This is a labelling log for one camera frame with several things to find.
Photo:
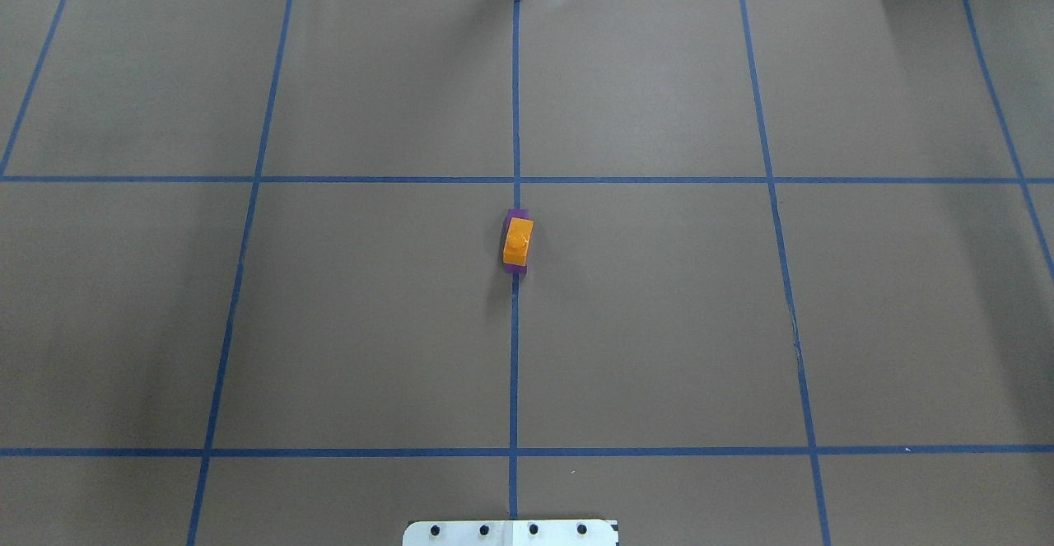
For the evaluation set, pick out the white camera stand pole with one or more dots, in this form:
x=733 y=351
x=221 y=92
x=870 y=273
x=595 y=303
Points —
x=513 y=532

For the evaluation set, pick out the purple trapezoid block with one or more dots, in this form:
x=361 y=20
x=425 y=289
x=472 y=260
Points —
x=514 y=212

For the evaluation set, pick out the orange trapezoid block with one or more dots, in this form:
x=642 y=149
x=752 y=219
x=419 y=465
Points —
x=517 y=242

